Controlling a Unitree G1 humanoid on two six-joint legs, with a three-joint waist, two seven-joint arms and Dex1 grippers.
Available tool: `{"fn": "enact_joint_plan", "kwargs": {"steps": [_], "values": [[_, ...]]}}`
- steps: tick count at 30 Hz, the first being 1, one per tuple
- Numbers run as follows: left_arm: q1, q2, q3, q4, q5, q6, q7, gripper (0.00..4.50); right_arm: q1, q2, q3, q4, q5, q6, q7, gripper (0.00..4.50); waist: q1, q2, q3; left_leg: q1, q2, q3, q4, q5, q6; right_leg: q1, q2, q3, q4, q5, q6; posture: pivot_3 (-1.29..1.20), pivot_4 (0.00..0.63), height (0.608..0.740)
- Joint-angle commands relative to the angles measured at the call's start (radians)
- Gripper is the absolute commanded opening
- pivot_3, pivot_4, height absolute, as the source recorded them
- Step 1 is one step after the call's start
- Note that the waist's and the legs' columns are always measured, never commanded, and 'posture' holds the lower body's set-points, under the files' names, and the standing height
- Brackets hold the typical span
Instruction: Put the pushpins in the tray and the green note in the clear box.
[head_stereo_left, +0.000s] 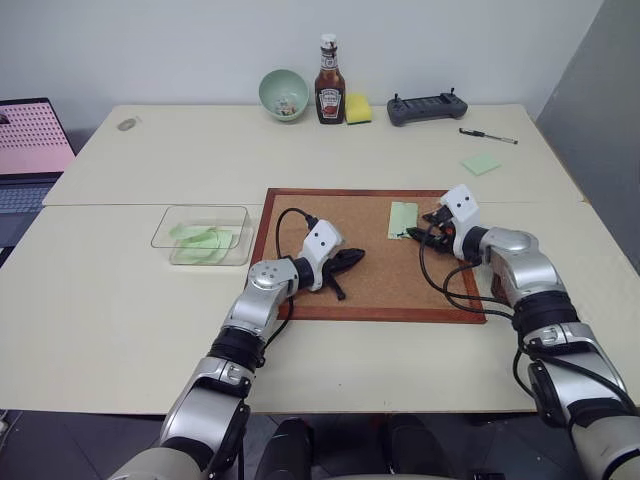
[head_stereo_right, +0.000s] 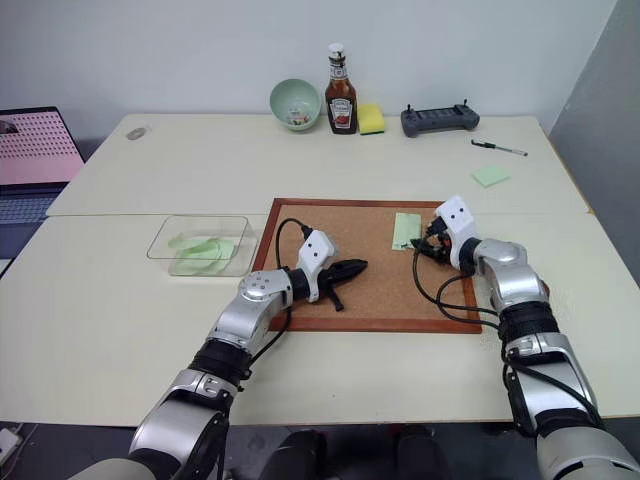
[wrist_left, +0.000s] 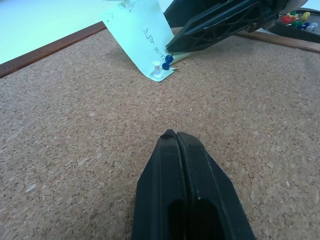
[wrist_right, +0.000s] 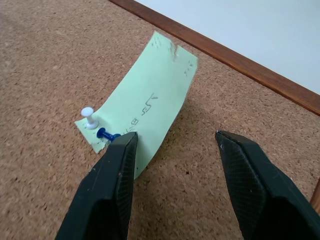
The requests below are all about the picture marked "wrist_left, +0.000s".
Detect cork board with wooden frame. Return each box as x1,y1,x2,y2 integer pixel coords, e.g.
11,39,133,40
0,20,320,240

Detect red pushpin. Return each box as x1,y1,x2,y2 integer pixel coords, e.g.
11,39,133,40
280,14,296,25

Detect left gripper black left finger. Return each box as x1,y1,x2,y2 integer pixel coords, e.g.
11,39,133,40
130,129,188,240

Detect dark round tray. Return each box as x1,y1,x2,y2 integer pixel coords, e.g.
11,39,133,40
267,7,320,44

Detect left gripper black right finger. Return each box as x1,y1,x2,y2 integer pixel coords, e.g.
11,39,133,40
176,131,256,240

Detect black truss finger of the right gripper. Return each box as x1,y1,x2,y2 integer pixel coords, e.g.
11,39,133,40
165,0,275,54

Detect black smooth finger of the right gripper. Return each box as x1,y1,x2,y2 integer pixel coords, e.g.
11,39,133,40
163,0,258,28

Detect light green paper note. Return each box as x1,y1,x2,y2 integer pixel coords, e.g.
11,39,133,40
101,0,192,83

